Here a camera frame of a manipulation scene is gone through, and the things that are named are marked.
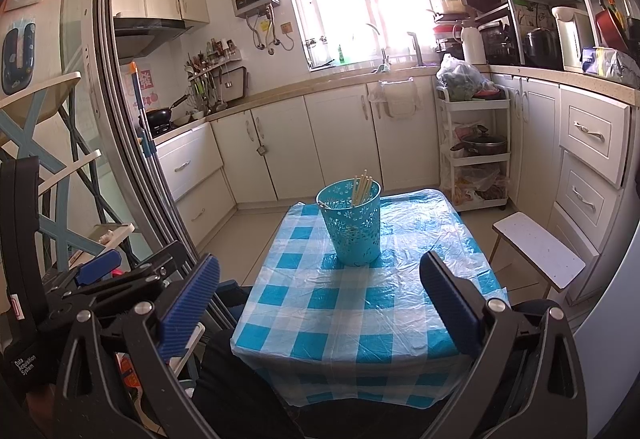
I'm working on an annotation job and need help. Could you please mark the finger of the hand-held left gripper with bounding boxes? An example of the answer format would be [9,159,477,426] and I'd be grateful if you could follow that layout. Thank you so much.
[65,240,187,324]
[56,249,124,286]

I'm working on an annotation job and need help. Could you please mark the black range hood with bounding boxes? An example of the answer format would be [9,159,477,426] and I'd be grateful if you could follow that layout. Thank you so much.
[112,16,193,62]

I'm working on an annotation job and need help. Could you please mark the white cabinet with wide drawers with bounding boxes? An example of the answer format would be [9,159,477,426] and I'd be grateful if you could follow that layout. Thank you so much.
[154,123,237,245]

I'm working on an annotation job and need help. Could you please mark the blue folding chair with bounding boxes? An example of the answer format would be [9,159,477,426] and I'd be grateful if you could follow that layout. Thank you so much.
[0,71,136,280]

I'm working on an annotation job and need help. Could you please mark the crumpled plastic bags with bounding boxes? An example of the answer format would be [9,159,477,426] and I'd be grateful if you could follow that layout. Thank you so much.
[452,164,508,204]

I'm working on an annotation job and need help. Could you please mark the white thermos jug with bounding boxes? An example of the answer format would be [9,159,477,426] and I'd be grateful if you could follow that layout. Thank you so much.
[459,25,487,66]

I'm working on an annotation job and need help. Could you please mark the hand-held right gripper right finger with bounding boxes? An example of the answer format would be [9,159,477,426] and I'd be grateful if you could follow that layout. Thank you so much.
[419,249,590,439]

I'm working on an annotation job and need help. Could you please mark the black wok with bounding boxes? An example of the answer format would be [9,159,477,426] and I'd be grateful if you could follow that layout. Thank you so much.
[145,94,191,126]

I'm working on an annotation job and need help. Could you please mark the grey hanging cutting board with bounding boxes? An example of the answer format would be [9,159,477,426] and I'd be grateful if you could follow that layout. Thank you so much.
[220,65,248,100]

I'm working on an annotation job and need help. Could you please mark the white hanging bin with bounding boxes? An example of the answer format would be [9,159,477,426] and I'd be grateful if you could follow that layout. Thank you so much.
[367,79,421,120]

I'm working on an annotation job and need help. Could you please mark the blue broom and dustpan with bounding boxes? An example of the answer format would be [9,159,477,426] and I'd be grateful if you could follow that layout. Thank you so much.
[129,61,157,157]

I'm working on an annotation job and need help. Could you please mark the metal sink faucet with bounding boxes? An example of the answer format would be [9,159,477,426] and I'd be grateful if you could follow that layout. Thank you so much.
[406,31,426,68]

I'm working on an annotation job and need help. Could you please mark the person's left leg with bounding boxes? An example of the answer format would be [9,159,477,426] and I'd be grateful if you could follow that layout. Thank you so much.
[192,279,321,439]

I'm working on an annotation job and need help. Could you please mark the wall rack with cooking utensils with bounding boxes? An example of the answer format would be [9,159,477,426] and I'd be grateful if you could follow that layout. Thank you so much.
[184,38,241,114]

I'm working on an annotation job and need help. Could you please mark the bundle of wooden chopsticks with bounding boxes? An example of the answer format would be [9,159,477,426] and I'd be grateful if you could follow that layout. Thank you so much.
[351,170,374,208]

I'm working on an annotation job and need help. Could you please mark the blue U-shaped item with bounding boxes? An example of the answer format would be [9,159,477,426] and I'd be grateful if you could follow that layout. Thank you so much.
[0,21,38,96]

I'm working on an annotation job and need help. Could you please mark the stack of red black cookware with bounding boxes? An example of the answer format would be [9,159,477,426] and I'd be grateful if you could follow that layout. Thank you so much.
[432,16,463,54]

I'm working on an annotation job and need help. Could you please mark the white kitchen appliance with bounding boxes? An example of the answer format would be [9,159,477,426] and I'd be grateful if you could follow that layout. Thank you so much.
[551,6,598,72]

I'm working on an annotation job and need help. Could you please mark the sliding glass door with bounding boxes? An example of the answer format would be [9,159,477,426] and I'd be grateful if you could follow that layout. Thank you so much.
[60,0,241,335]

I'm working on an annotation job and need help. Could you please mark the blue white checkered tablecloth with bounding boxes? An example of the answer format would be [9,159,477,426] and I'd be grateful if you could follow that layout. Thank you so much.
[230,188,511,410]

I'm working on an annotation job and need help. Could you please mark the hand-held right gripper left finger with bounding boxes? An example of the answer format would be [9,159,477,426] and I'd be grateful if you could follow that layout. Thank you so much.
[54,254,222,439]

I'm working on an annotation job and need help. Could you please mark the white three-tier rolling cart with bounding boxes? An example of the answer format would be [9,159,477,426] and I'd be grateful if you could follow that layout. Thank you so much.
[436,86,511,212]

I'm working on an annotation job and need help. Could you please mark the red paper wall sticker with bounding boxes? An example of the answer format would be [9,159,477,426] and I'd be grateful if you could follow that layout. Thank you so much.
[134,69,162,112]

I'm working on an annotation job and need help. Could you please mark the black pot with lid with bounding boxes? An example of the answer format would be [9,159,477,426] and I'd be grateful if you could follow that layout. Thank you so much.
[450,131,508,157]

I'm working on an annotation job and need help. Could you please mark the plastic wrapped package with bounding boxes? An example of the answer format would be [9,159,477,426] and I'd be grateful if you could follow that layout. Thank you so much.
[580,46,640,87]

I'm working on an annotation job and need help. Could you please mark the white cabinet with small drawers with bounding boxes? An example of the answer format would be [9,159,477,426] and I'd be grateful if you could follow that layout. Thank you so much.
[490,74,632,305]

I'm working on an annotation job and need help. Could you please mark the red frying pan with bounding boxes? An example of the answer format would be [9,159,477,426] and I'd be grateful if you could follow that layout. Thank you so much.
[595,8,630,54]

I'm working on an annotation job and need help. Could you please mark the small white stool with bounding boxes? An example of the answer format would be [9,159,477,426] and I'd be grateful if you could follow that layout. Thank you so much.
[487,211,587,300]

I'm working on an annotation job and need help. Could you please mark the plastic bag of greens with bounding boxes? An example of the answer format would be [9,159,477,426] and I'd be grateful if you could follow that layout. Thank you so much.
[436,54,496,102]

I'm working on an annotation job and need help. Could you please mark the teal perforated plastic basket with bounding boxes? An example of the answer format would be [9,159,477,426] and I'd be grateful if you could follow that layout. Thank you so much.
[316,179,382,266]

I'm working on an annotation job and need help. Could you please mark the white base cabinet with doors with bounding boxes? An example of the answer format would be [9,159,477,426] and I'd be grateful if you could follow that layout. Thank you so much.
[210,76,443,204]

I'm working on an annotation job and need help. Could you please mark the beige kitchen countertop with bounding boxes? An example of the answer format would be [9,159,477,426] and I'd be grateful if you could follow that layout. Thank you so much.
[152,64,640,132]

